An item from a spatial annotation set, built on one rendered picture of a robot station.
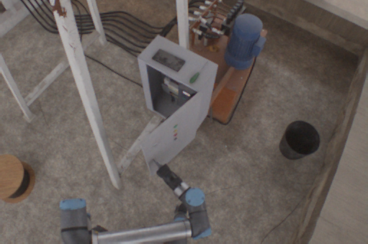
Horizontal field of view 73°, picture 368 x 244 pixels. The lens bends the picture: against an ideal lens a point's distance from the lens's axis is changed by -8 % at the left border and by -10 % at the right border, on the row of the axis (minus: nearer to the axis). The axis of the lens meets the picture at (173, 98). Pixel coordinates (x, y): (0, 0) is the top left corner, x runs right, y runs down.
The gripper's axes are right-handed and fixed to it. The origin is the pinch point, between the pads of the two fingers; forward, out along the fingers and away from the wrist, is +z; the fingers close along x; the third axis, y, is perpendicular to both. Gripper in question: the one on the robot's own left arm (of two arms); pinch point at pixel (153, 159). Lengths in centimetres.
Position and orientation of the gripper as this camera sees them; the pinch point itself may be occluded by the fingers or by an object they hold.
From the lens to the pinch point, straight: 154.0
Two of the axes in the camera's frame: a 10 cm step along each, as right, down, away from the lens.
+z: -6.9, -6.3, 3.7
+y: 0.1, 5.0, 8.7
